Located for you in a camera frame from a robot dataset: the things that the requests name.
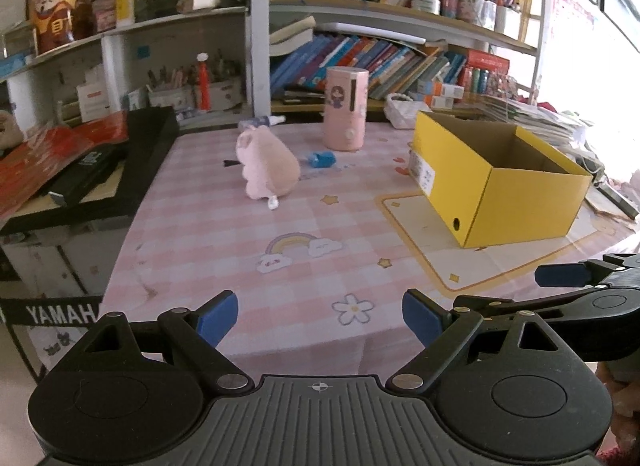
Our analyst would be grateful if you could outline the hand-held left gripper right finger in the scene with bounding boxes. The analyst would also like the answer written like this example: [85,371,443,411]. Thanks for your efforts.
[385,288,582,394]

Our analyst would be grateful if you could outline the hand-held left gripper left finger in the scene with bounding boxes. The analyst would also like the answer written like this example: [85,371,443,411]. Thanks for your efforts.
[65,290,256,393]

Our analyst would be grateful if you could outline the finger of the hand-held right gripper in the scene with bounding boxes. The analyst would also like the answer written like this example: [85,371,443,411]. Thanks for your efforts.
[452,291,601,321]
[534,253,640,291]

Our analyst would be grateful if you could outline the yellow cardboard box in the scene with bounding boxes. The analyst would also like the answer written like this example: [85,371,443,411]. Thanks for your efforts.
[409,110,594,249]

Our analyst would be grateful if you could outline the person's right hand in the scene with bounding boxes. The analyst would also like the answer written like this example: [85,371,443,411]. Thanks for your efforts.
[594,360,640,447]

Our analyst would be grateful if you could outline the pink checked tablecloth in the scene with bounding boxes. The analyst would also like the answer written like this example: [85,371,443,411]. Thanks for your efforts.
[102,118,640,373]

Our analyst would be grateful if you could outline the white desk mat orange border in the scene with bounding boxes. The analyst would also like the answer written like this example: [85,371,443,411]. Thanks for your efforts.
[381,190,599,293]

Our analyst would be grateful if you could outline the black remote control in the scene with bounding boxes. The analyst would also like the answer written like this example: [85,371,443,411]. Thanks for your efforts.
[597,183,640,221]

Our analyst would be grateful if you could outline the stack of papers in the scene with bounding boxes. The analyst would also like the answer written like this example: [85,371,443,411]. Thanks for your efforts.
[479,94,597,147]

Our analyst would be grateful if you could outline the pink plush toy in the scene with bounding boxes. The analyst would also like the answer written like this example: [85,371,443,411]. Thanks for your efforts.
[236,126,302,211]

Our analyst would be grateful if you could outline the black keyboard case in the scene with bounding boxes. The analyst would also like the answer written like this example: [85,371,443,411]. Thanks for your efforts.
[0,106,181,237]

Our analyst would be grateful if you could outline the small blue toy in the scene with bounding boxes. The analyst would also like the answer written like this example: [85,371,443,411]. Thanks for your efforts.
[305,150,337,169]

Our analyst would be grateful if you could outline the white quilted pouch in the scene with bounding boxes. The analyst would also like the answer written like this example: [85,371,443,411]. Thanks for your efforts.
[384,93,434,129]

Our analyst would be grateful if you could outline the orange and white small boxes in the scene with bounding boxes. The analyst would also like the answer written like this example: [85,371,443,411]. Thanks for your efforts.
[417,80,466,109]

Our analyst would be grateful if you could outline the pink cylindrical humidifier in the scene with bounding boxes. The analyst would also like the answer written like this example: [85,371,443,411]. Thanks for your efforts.
[322,66,370,152]

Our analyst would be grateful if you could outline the red box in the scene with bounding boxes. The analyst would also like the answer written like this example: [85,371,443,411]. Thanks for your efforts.
[467,50,511,74]

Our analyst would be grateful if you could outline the red bottle with white cap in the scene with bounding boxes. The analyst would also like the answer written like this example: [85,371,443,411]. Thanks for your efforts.
[196,52,211,111]

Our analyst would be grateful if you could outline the red paper bag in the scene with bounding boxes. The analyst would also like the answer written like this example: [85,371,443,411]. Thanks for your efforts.
[0,113,130,221]

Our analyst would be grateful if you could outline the white card with red print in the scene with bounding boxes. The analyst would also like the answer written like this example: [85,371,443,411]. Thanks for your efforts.
[76,80,110,123]

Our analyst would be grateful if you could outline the white pen holder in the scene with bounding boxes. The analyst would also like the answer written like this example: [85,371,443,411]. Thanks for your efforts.
[495,6,522,41]

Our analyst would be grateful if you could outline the row of colourful books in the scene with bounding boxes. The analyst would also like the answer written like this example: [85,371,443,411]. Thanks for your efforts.
[270,33,468,102]

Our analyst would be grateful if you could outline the wooden bookshelf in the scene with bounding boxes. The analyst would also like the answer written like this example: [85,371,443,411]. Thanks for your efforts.
[249,0,547,123]

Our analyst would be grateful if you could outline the white bottle with yellow label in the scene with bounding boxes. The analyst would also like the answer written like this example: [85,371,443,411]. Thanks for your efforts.
[115,0,137,29]

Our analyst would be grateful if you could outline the red and gold figure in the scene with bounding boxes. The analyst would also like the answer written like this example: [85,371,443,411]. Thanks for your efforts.
[26,0,94,56]

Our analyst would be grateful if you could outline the black printed strap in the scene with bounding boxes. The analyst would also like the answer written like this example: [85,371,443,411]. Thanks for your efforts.
[0,296,104,382]

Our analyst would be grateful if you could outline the pink wall poster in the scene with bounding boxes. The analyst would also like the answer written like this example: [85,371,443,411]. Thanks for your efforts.
[552,0,596,27]

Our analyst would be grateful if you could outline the white wall shelf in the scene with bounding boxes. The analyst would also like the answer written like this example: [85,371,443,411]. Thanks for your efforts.
[0,6,251,127]

